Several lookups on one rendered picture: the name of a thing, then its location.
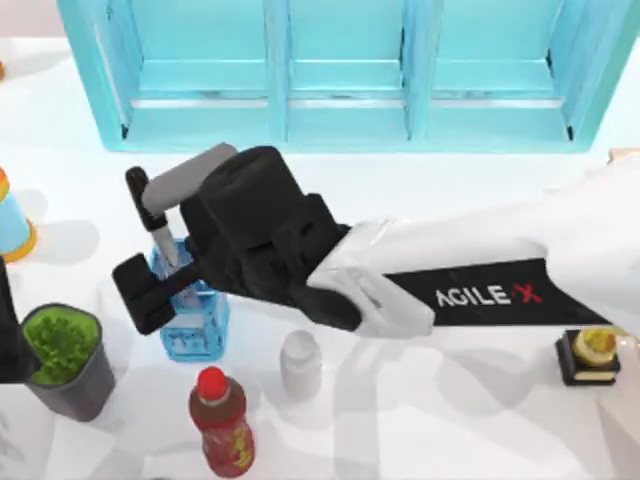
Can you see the clear blue bottle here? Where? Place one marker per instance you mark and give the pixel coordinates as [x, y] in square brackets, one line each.
[195, 335]

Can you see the grey pot green plant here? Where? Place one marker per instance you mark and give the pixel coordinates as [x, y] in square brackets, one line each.
[60, 350]

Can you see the blue and orange bottle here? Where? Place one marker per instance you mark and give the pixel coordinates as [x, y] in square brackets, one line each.
[12, 225]

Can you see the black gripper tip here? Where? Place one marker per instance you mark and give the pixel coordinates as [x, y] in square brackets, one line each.
[10, 340]

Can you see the red capped brown bottle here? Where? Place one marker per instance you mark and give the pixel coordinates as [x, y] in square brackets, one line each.
[222, 425]

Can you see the white bottle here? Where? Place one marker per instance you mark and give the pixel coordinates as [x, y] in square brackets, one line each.
[301, 365]

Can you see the light blue rack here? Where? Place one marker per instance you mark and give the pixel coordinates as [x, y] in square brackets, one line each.
[350, 75]

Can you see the pale wooden thing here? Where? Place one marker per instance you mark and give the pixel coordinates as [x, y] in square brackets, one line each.
[625, 155]

